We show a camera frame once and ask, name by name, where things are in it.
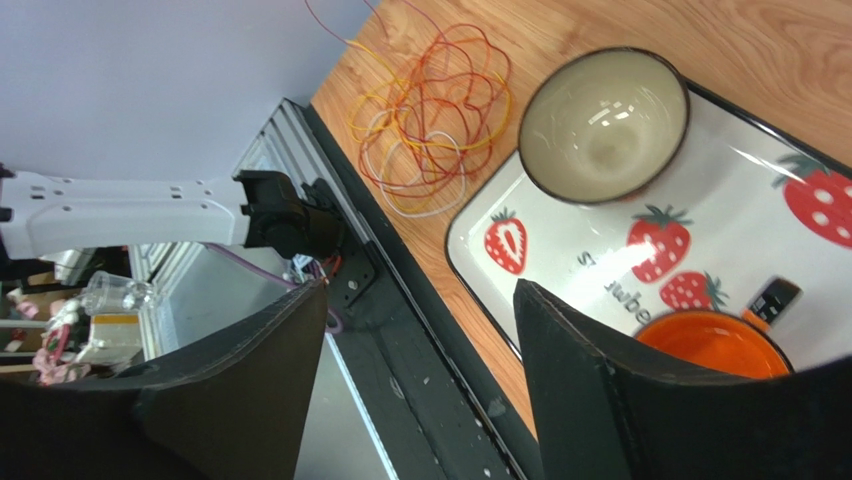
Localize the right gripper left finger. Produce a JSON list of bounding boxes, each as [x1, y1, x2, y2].
[[1, 282, 327, 479]]

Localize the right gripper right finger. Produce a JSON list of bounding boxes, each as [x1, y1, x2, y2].
[[513, 279, 851, 479]]

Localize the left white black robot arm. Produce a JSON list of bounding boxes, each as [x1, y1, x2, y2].
[[1, 169, 344, 260]]

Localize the orange translucent mug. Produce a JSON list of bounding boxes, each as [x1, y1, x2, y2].
[[634, 271, 802, 379]]

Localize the clear plastic cup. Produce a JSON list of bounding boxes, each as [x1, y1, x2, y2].
[[81, 271, 156, 317]]

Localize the background clutter pile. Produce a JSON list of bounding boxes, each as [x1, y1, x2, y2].
[[1, 247, 143, 386]]

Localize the white strawberry tray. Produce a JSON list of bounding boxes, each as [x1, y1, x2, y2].
[[445, 84, 851, 370]]

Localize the grey ceramic bowl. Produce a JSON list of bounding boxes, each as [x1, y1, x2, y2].
[[517, 46, 691, 205]]

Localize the aluminium front rail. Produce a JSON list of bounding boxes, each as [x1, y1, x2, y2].
[[130, 100, 397, 479]]

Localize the left purple robot hose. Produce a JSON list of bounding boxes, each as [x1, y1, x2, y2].
[[202, 241, 344, 335]]

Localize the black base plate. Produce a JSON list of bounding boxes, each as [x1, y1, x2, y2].
[[297, 107, 543, 479]]

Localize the orange cable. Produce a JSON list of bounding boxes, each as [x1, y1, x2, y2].
[[359, 23, 514, 188]]

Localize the red cable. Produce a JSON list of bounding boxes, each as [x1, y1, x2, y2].
[[304, 0, 514, 201]]

